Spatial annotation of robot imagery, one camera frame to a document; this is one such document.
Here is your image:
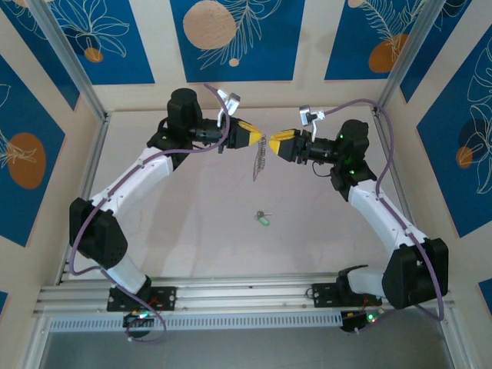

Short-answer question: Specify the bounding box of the silver keyring chain with loop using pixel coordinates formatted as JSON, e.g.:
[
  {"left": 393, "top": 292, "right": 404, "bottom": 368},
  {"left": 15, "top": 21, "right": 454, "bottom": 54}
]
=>
[{"left": 251, "top": 135, "right": 269, "bottom": 182}]

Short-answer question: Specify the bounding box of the blue panel with lily outline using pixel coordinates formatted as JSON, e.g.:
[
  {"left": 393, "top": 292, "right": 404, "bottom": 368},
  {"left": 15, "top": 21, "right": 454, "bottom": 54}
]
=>
[
  {"left": 417, "top": 22, "right": 492, "bottom": 240},
  {"left": 48, "top": 0, "right": 156, "bottom": 86}
]

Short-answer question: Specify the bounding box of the blue panel with feather leaf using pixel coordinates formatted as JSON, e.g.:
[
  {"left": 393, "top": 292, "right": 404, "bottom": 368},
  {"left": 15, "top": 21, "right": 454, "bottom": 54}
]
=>
[
  {"left": 324, "top": 0, "right": 428, "bottom": 81},
  {"left": 0, "top": 53, "right": 67, "bottom": 248}
]

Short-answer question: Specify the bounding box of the black controller board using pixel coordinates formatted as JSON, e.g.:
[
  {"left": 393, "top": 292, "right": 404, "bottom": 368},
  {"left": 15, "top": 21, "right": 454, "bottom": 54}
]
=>
[
  {"left": 122, "top": 311, "right": 157, "bottom": 330},
  {"left": 340, "top": 310, "right": 382, "bottom": 334}
]

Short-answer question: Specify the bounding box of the aluminium side rail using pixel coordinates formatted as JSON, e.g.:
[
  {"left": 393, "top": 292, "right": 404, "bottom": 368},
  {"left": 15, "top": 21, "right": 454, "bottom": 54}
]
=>
[
  {"left": 57, "top": 113, "right": 112, "bottom": 285},
  {"left": 371, "top": 109, "right": 435, "bottom": 277}
]

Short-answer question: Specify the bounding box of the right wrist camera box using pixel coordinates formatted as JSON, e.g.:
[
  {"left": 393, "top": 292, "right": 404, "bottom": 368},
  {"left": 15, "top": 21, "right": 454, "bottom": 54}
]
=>
[{"left": 298, "top": 104, "right": 326, "bottom": 134}]

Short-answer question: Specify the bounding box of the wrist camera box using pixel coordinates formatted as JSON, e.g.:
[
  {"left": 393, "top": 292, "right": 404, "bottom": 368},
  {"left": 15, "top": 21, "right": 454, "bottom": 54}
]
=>
[
  {"left": 216, "top": 91, "right": 242, "bottom": 128},
  {"left": 298, "top": 104, "right": 326, "bottom": 134}
]

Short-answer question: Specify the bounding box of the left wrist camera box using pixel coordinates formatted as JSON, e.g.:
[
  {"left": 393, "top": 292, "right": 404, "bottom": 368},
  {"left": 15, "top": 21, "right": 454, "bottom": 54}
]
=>
[{"left": 216, "top": 91, "right": 242, "bottom": 128}]

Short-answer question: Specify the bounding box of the aluminium frame upright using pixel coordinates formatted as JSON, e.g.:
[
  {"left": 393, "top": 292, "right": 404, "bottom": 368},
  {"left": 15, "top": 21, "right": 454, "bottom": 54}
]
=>
[
  {"left": 436, "top": 307, "right": 468, "bottom": 369},
  {"left": 28, "top": 0, "right": 111, "bottom": 120},
  {"left": 371, "top": 0, "right": 454, "bottom": 116},
  {"left": 21, "top": 313, "right": 53, "bottom": 369}
]

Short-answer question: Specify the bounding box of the wide aluminium base rail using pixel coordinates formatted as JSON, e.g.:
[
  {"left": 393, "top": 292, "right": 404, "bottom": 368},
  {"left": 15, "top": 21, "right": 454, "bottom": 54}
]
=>
[{"left": 32, "top": 273, "right": 458, "bottom": 318}]

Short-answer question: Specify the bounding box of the white slotted cable duct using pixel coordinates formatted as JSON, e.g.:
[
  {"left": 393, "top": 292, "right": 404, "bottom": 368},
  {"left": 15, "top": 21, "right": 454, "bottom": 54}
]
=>
[{"left": 49, "top": 311, "right": 347, "bottom": 334}]

